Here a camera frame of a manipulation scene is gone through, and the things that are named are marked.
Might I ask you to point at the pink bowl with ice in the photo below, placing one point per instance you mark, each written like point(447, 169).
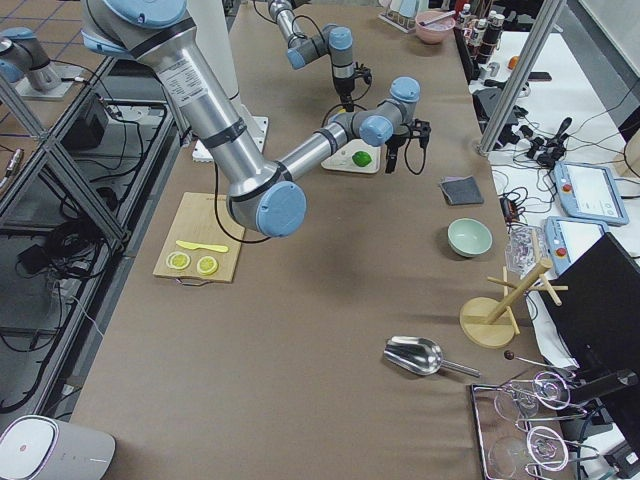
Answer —
point(432, 27)

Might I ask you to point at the lemon slice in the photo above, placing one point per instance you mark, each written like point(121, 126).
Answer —
point(207, 265)
point(177, 260)

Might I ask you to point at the lower teach pendant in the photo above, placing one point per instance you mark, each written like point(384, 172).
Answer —
point(569, 238)

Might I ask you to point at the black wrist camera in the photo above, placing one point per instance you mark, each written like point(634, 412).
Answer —
point(421, 131)
point(363, 72)

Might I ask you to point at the wooden mug tree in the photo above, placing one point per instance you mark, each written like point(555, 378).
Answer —
point(490, 323)

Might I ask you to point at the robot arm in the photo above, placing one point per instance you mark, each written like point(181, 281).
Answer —
point(186, 44)
point(306, 42)

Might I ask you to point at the clear plastic container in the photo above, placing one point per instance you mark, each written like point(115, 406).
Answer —
point(520, 249)

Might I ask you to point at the bamboo cutting board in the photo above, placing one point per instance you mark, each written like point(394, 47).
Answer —
point(195, 221)

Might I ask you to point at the aluminium frame post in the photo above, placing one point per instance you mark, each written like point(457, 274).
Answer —
point(542, 27)

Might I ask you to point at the upper teach pendant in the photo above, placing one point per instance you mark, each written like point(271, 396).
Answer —
point(589, 192)

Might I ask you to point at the metal scoop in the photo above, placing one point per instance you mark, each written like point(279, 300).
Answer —
point(422, 356)

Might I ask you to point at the white speaker device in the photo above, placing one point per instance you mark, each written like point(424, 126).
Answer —
point(37, 447)

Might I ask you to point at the green lime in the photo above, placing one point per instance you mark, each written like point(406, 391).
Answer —
point(361, 159)

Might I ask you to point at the black monitor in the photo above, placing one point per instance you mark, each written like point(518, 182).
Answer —
point(598, 320)

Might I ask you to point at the grey folded cloth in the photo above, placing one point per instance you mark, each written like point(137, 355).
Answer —
point(458, 191)

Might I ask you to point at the yellow plastic knife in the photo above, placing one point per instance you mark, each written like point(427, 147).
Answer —
point(202, 246)

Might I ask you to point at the wire glass rack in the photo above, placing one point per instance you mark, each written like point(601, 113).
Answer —
point(518, 431)

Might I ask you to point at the cream rabbit tray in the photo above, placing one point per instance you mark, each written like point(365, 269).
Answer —
point(341, 160)

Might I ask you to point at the lemon slice lower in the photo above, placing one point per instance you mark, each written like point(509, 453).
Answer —
point(207, 265)

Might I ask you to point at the teach pendant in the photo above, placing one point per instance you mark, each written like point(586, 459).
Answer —
point(589, 192)
point(569, 238)

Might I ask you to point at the lemon slice upper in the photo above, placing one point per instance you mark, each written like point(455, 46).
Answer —
point(177, 260)

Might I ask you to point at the white metal column base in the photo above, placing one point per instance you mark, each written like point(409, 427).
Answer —
point(212, 38)

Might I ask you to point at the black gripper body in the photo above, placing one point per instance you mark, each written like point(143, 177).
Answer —
point(344, 90)
point(393, 142)

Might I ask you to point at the mint green bowl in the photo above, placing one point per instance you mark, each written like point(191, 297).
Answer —
point(469, 237)

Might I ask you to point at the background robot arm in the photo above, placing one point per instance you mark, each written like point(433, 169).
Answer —
point(28, 68)

